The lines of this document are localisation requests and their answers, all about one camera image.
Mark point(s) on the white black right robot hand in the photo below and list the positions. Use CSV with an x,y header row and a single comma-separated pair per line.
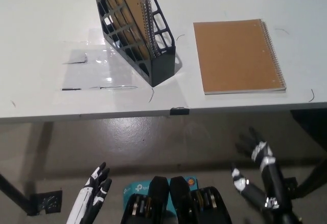
x,y
272,180

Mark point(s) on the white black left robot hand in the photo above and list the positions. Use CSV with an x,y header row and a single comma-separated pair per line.
x,y
85,198

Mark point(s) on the brown spiral notebook with scratch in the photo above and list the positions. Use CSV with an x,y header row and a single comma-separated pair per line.
x,y
130,1

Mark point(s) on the black lattice book holder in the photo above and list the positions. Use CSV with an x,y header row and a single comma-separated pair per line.
x,y
163,68

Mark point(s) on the black floor tape patch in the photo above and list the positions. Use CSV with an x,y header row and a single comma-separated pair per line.
x,y
291,187
49,201

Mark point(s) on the teal tp-link box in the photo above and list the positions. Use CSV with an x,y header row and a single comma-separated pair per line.
x,y
138,187

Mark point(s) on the black table leg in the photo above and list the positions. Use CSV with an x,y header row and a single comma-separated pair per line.
x,y
310,121
12,188

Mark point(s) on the black clip on table edge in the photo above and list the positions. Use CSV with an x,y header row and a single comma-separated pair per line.
x,y
180,111

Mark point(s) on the transparent plastic tape sheet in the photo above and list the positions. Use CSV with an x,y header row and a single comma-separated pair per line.
x,y
107,65

